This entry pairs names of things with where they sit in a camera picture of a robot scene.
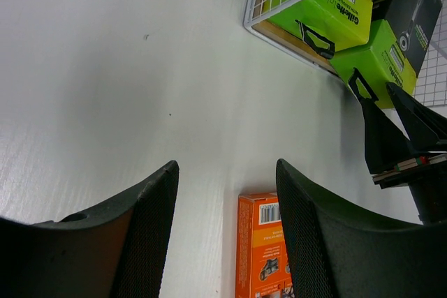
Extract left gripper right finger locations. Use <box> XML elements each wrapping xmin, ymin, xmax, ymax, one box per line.
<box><xmin>276</xmin><ymin>159</ymin><xmax>446</xmax><ymax>297</ymax></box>

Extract white wire shelf rack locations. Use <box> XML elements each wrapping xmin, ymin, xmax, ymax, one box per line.
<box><xmin>244</xmin><ymin>0</ymin><xmax>446</xmax><ymax>109</ymax></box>

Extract black green razor box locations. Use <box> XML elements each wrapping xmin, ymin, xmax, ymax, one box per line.
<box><xmin>330</xmin><ymin>0</ymin><xmax>442</xmax><ymax>109</ymax></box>
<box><xmin>263</xmin><ymin>0</ymin><xmax>373</xmax><ymax>59</ymax></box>

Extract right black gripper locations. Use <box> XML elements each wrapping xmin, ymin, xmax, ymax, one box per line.
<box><xmin>360</xmin><ymin>82</ymin><xmax>446</xmax><ymax>225</ymax></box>

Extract orange razor box centre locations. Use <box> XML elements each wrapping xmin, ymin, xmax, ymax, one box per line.
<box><xmin>235</xmin><ymin>193</ymin><xmax>295</xmax><ymax>298</ymax></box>

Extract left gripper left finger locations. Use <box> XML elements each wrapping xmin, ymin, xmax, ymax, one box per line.
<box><xmin>1</xmin><ymin>161</ymin><xmax>179</xmax><ymax>297</ymax></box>

